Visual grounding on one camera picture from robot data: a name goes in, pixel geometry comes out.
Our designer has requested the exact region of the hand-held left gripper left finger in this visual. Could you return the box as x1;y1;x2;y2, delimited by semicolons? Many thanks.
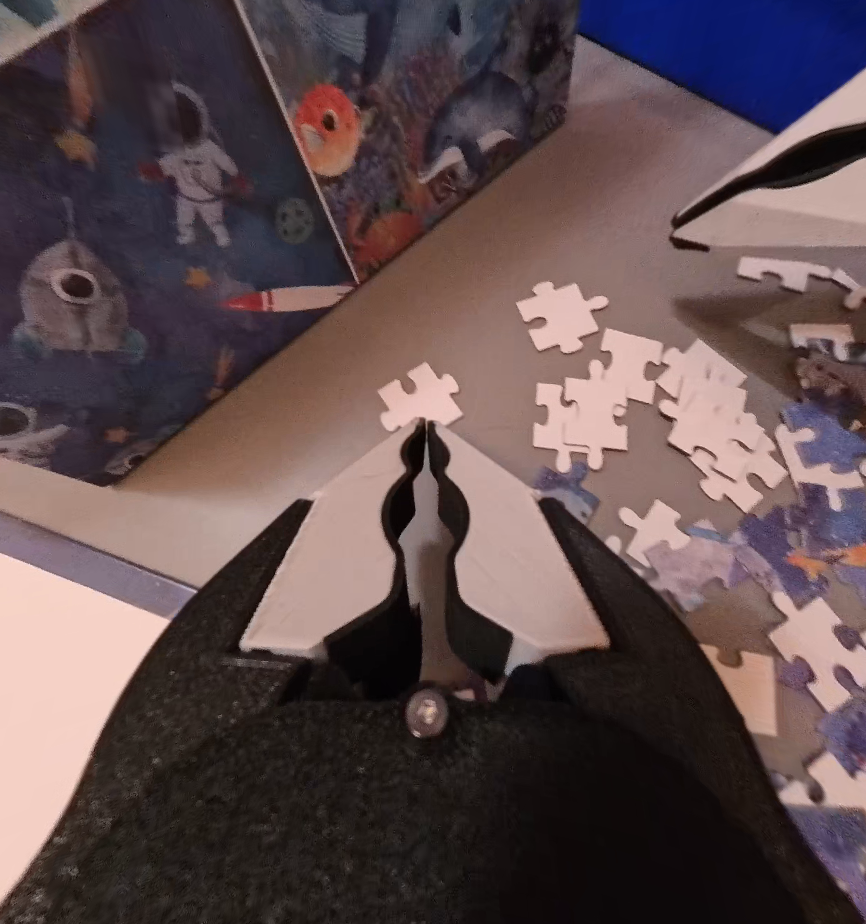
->
239;421;427;658

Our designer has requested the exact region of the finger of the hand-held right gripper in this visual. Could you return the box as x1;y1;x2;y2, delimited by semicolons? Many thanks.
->
668;155;866;252
671;54;866;231

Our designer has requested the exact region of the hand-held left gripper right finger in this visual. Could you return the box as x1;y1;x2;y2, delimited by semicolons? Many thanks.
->
427;421;612;683

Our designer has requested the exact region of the pile of puzzle pieces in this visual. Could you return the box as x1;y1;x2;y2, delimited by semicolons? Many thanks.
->
516;256;866;924

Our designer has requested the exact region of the white puzzle piece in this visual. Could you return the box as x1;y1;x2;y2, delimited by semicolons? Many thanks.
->
377;362;464;434

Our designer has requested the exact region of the blue plastic bin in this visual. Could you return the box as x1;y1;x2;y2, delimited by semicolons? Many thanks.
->
576;0;866;136

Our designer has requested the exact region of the white puzzle tray blue rim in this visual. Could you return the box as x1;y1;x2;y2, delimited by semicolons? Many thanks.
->
0;501;197;924

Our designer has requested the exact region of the space and ocean print box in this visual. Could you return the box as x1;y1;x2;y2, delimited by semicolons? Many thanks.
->
0;0;580;488

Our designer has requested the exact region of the forest flower picture box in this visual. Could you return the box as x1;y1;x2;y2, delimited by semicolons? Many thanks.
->
0;0;109;82

